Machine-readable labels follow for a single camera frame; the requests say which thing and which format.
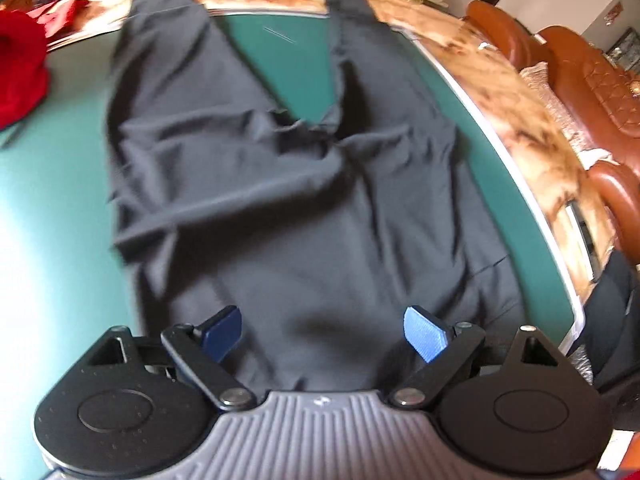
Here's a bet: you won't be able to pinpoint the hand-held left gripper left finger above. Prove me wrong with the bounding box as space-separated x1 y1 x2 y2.
81 304 257 409

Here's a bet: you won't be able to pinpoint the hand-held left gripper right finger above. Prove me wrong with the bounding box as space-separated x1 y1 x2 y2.
390 305 567 409

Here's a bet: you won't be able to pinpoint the black pants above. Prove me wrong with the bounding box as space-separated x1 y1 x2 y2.
105 0 527 394

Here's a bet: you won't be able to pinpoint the dark cloth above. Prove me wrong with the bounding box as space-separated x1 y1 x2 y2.
574 250 640 402

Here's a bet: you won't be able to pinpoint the green framed table mat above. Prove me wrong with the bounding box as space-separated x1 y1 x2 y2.
0 7 587 471

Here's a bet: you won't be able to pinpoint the silver lace chair cover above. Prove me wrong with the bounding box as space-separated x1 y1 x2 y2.
519 60 618 173

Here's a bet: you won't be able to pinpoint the brown leather armchair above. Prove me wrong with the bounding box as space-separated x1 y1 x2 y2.
536 25 640 262
465 0 538 70

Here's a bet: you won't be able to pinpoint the red garment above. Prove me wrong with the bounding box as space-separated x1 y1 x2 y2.
0 0 92 132

